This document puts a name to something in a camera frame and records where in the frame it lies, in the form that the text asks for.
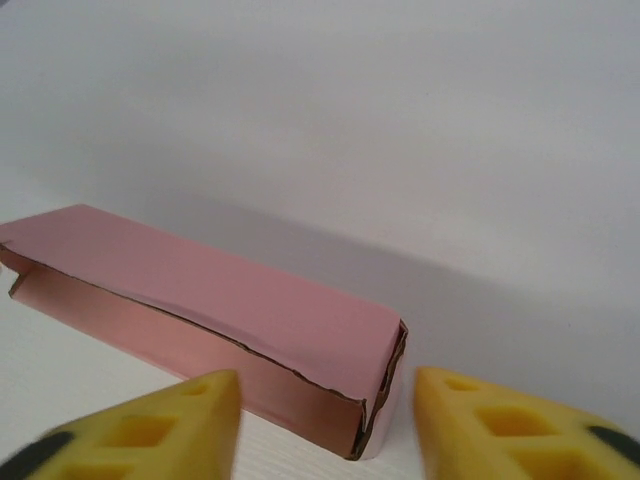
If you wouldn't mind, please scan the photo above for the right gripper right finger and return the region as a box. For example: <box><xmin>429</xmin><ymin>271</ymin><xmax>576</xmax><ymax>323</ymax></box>
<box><xmin>414</xmin><ymin>365</ymin><xmax>640</xmax><ymax>480</ymax></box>

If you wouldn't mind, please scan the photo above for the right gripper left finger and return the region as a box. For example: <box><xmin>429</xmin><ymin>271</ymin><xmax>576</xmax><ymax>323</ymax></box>
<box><xmin>0</xmin><ymin>368</ymin><xmax>245</xmax><ymax>480</ymax></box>

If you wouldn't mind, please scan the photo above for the pink paper box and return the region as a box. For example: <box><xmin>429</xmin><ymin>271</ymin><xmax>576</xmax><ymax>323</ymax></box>
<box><xmin>0</xmin><ymin>202</ymin><xmax>410</xmax><ymax>461</ymax></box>

